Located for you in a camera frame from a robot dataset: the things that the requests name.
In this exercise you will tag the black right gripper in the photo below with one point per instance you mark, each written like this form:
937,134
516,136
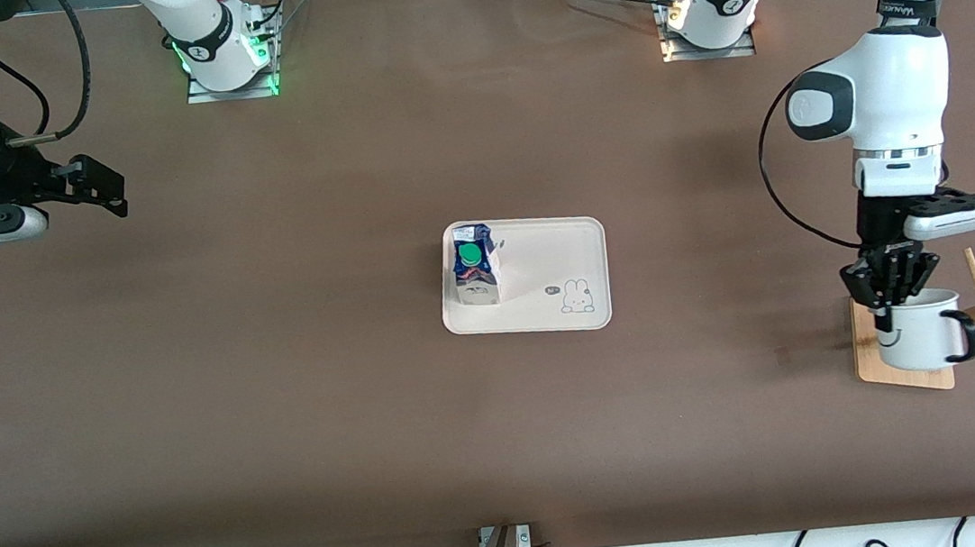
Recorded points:
13,171

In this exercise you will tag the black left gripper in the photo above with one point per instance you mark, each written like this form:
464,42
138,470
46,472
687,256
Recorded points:
877,223

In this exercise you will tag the blue milk carton green cap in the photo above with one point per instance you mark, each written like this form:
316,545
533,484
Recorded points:
476,266

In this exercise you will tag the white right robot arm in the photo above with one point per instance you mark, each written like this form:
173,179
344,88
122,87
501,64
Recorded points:
193,14

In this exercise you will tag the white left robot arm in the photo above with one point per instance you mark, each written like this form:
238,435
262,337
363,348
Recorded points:
895,95

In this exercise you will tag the beige tray with rabbit print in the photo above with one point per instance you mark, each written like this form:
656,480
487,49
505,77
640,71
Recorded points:
540,259

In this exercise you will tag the wooden mug stand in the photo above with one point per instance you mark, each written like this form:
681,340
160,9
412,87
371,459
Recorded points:
865,351

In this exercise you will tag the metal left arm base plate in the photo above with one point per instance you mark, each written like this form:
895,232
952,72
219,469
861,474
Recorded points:
709,53

